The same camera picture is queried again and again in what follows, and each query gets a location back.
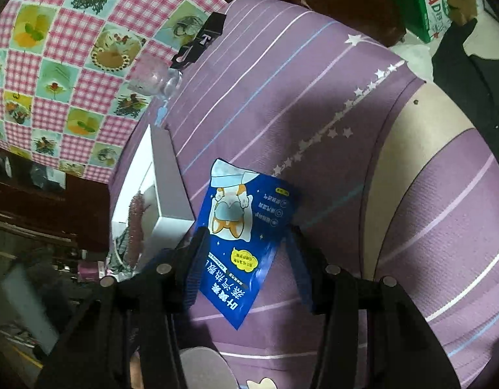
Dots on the green and white carton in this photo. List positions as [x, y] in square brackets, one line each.
[428, 4]

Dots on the dark wooden cabinet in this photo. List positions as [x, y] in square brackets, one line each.
[63, 206]

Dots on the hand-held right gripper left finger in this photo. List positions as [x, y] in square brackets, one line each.
[196, 275]

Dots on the pink checkered printed cloth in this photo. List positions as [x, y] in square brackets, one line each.
[71, 69]

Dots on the white cardboard box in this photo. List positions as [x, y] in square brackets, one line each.
[168, 186]

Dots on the grey board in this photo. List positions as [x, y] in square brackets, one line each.
[26, 304]

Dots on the purple pump bottle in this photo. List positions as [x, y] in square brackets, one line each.
[89, 271]

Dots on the small black box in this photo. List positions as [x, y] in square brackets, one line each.
[201, 36]

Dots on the pink glitter pouch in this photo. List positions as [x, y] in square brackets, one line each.
[135, 231]

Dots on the black garment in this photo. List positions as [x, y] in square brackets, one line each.
[476, 89]

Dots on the clear glass cup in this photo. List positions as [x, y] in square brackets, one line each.
[152, 77]

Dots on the purple striped printed sheet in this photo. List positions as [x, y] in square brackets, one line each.
[274, 109]

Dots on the blue printed packet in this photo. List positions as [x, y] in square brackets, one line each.
[241, 219]

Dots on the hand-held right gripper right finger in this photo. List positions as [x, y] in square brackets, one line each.
[302, 279]

